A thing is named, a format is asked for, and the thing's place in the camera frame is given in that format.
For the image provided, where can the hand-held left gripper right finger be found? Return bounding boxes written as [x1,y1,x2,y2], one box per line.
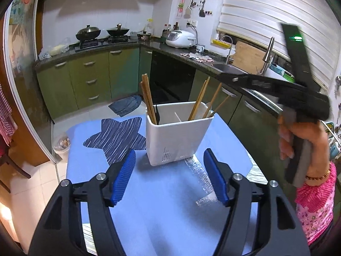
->
[203,148,311,256]

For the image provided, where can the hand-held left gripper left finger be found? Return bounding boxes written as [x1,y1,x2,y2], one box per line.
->
[28,148,136,256]

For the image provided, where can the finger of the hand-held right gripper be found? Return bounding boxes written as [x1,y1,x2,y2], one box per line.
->
[219,73,256,89]

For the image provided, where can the dark brown chopstick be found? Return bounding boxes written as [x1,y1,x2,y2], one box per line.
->
[211,95,231,117]

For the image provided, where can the wooden chopstick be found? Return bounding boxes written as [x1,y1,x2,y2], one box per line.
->
[143,74,157,124]
[141,75,156,125]
[191,76,211,121]
[146,74,158,119]
[202,83,223,118]
[188,78,208,121]

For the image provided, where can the white plastic utensil holder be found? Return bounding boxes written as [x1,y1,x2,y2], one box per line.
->
[146,101,214,166]

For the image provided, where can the person's right forearm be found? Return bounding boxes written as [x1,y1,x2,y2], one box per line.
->
[295,152,337,214]

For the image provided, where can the person's right hand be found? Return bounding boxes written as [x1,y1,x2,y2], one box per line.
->
[277,113,331,178]

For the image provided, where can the steel kitchen sink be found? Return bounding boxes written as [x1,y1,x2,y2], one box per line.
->
[212,63,249,76]

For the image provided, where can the wooden cutting board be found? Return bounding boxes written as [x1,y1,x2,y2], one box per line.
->
[231,41,267,73]

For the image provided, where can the thin gooseneck faucet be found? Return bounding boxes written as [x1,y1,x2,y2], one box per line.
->
[221,35,234,64]

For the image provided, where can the blue and green dishes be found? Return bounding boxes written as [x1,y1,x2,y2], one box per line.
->
[270,63,296,84]

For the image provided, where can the large steel faucet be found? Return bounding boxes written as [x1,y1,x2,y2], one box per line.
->
[259,37,275,74]

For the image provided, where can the yellow sponge rack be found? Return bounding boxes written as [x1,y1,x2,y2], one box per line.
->
[212,39,232,48]

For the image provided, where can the patterned dish cloth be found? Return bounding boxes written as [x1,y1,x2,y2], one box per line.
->
[180,52,214,63]

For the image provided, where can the blue star print tablecloth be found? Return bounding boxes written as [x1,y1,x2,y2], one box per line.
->
[65,113,268,256]

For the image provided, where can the black built-in appliance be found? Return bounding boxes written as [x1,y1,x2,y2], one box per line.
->
[150,52,197,104]

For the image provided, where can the white trash bin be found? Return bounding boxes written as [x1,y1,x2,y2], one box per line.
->
[52,134,71,161]

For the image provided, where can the white rice cooker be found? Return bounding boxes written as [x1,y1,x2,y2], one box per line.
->
[166,30,198,49]

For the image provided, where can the blue denim floor cloth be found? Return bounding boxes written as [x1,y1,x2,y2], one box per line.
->
[108,94,143,117]

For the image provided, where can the dark stone kitchen countertop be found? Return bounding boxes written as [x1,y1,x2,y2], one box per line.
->
[34,41,283,112]

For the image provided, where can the hanging black spatula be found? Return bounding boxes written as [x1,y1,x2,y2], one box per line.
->
[198,0,208,18]

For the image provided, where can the white window blind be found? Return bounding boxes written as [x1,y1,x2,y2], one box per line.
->
[216,0,341,87]

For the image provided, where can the sauce bottles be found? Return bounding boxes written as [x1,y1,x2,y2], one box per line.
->
[161,23,179,38]

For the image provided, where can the green kitchen base cabinets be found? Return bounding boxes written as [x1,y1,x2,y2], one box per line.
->
[36,47,331,139]

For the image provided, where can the wooden chair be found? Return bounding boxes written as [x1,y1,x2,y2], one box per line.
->
[0,139,31,193]

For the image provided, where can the pink floral shirt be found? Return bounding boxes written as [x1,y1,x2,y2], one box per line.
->
[294,163,337,246]

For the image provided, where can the red checkered hanging apron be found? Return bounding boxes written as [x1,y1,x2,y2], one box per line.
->
[0,85,17,145]

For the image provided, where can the black gas stove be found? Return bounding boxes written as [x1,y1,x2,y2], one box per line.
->
[75,35,134,53]

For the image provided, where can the plastic bags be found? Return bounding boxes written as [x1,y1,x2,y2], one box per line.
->
[39,43,70,61]

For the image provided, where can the frosted glass sliding door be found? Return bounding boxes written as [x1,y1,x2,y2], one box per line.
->
[3,0,57,163]

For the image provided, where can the black wok with lid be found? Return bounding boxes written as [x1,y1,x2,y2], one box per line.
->
[75,25,102,41]

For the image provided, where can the beaded bracelet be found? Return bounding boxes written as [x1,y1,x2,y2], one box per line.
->
[306,169,331,181]

